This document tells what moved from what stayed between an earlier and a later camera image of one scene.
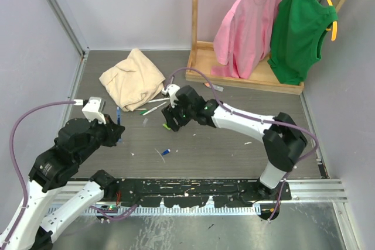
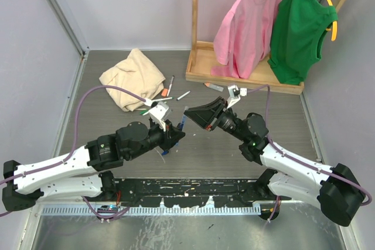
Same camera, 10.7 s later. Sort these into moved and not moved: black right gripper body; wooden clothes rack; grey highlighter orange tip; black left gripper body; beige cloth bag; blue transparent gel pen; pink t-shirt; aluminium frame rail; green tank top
Moved: black right gripper body; black left gripper body; blue transparent gel pen
Not moved: pink t-shirt; green tank top; beige cloth bag; aluminium frame rail; wooden clothes rack; grey highlighter orange tip
